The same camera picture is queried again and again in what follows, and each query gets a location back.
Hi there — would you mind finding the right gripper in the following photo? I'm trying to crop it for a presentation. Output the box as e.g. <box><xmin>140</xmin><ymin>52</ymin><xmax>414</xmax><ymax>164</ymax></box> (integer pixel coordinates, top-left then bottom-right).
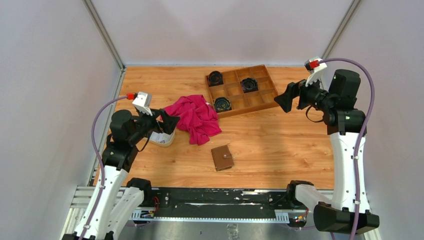
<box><xmin>274</xmin><ymin>70</ymin><xmax>335</xmax><ymax>113</ymax></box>

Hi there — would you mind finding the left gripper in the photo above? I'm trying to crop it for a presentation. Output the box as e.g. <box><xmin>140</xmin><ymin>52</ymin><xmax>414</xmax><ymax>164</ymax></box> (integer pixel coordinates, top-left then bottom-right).
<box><xmin>128</xmin><ymin>106</ymin><xmax>180</xmax><ymax>145</ymax></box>

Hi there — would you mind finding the brown leather card holder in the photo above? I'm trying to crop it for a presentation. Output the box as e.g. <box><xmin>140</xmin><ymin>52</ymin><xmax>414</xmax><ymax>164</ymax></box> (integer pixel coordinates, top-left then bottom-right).
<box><xmin>211</xmin><ymin>145</ymin><xmax>234</xmax><ymax>172</ymax></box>

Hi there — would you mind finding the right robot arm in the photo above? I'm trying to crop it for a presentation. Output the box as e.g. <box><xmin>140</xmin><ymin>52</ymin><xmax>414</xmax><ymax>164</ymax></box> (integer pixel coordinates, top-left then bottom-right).
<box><xmin>274</xmin><ymin>69</ymin><xmax>380</xmax><ymax>236</ymax></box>

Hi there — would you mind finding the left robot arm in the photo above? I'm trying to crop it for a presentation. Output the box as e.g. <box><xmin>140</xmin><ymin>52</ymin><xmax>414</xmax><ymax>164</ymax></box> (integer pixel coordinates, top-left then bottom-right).
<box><xmin>62</xmin><ymin>109</ymin><xmax>180</xmax><ymax>240</ymax></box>

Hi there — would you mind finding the beige oval card box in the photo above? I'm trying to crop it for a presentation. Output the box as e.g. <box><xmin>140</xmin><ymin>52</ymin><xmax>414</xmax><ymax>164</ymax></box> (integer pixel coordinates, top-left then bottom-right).
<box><xmin>149</xmin><ymin>131</ymin><xmax>176</xmax><ymax>147</ymax></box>

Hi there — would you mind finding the magenta cloth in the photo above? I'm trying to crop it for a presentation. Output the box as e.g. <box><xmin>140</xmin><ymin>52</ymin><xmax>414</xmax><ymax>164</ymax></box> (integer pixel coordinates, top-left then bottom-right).
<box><xmin>164</xmin><ymin>94</ymin><xmax>222</xmax><ymax>146</ymax></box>

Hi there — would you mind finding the black coiled belt centre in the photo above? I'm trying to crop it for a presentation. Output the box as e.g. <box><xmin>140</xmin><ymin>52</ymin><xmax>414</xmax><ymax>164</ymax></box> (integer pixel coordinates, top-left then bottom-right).
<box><xmin>240</xmin><ymin>77</ymin><xmax>259</xmax><ymax>93</ymax></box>

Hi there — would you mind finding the wooden compartment tray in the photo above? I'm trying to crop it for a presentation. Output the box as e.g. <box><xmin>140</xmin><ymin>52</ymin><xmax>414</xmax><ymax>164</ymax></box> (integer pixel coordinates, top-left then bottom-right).
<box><xmin>204</xmin><ymin>65</ymin><xmax>278</xmax><ymax>118</ymax></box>

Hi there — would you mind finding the black coiled belt bottom-left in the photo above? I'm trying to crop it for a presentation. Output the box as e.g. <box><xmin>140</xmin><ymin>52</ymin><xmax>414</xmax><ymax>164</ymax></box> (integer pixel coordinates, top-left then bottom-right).
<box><xmin>213</xmin><ymin>97</ymin><xmax>232</xmax><ymax>113</ymax></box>

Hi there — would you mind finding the black coiled belt top-left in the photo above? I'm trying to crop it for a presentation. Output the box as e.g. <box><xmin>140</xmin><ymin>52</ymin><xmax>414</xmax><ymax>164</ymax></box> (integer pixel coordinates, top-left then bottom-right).
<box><xmin>207</xmin><ymin>70</ymin><xmax>224</xmax><ymax>87</ymax></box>

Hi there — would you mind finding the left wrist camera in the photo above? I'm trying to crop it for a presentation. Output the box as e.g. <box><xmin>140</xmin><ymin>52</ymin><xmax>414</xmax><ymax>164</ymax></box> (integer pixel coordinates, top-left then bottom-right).
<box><xmin>126</xmin><ymin>91</ymin><xmax>153</xmax><ymax>116</ymax></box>

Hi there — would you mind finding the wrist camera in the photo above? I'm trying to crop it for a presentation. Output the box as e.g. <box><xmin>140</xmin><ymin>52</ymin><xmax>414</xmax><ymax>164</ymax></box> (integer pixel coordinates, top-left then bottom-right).
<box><xmin>304</xmin><ymin>56</ymin><xmax>328</xmax><ymax>87</ymax></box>
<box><xmin>126</xmin><ymin>91</ymin><xmax>153</xmax><ymax>116</ymax></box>

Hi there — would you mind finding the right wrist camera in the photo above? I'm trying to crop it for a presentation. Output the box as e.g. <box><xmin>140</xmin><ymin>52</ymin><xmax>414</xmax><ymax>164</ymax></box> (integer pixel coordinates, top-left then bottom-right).
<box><xmin>304</xmin><ymin>56</ymin><xmax>328</xmax><ymax>87</ymax></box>

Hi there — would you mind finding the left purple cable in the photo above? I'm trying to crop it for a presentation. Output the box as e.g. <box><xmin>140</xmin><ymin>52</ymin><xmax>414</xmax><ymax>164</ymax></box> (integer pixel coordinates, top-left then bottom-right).
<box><xmin>78</xmin><ymin>95</ymin><xmax>137</xmax><ymax>240</ymax></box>

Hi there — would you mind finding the purple cable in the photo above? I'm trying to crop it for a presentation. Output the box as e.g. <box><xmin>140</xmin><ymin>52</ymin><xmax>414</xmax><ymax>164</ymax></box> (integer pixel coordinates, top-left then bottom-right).
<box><xmin>317</xmin><ymin>57</ymin><xmax>376</xmax><ymax>240</ymax></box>
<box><xmin>78</xmin><ymin>95</ymin><xmax>137</xmax><ymax>240</ymax></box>

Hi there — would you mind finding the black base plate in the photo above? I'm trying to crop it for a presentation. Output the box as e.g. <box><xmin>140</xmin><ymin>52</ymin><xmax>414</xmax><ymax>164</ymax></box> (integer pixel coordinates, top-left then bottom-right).
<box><xmin>139</xmin><ymin>187</ymin><xmax>307</xmax><ymax>220</ymax></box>

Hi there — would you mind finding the aluminium frame rail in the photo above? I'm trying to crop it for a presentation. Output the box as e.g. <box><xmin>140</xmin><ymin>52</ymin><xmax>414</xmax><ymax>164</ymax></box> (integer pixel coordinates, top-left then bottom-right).
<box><xmin>59</xmin><ymin>185</ymin><xmax>379</xmax><ymax>240</ymax></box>

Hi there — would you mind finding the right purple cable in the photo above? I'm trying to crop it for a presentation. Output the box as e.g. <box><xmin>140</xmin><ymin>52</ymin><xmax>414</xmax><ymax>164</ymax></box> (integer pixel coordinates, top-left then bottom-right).
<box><xmin>317</xmin><ymin>57</ymin><xmax>376</xmax><ymax>240</ymax></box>

